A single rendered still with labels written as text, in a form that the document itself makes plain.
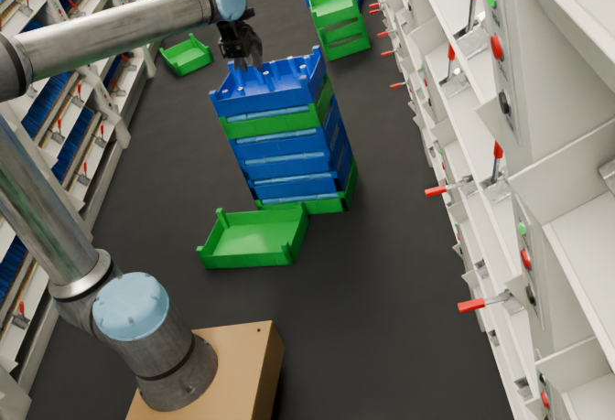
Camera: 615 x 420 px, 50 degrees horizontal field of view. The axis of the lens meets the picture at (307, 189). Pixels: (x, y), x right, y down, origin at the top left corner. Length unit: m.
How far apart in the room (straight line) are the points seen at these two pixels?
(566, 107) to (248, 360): 1.20
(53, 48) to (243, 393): 0.80
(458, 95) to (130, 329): 0.79
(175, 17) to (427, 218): 0.97
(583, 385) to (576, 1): 0.39
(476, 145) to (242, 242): 1.31
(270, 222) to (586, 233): 1.73
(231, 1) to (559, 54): 1.12
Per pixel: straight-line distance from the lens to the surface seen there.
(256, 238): 2.10
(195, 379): 1.51
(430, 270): 1.80
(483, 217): 1.09
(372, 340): 1.68
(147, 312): 1.39
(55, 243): 1.46
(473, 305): 0.93
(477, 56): 0.70
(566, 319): 0.57
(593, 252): 0.46
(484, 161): 0.87
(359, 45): 3.03
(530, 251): 0.55
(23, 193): 1.40
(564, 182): 0.47
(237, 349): 1.57
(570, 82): 0.43
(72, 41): 1.28
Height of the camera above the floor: 1.25
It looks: 34 degrees down
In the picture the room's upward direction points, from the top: 20 degrees counter-clockwise
